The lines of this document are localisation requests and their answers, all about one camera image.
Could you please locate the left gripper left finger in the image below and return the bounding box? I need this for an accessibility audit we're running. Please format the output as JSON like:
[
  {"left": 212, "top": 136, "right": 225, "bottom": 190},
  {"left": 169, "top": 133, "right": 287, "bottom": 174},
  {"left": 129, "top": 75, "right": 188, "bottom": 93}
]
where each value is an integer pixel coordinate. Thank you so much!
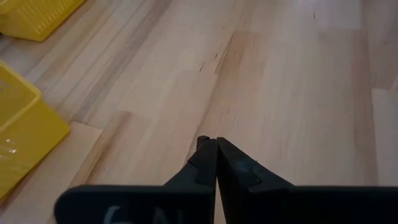
[{"left": 53, "top": 135, "right": 218, "bottom": 224}]

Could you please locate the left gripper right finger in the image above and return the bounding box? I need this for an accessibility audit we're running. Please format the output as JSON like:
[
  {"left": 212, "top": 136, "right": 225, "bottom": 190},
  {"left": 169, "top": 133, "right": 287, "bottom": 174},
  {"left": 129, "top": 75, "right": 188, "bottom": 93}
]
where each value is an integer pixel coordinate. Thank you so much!
[{"left": 216, "top": 136, "right": 398, "bottom": 224}]

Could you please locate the yellow plastic basket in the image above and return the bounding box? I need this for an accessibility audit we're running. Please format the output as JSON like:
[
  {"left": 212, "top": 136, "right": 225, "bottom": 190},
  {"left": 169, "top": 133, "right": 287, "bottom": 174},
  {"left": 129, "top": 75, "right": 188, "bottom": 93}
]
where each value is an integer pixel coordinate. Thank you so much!
[
  {"left": 0, "top": 60, "right": 71, "bottom": 200},
  {"left": 0, "top": 0, "right": 85, "bottom": 42}
]

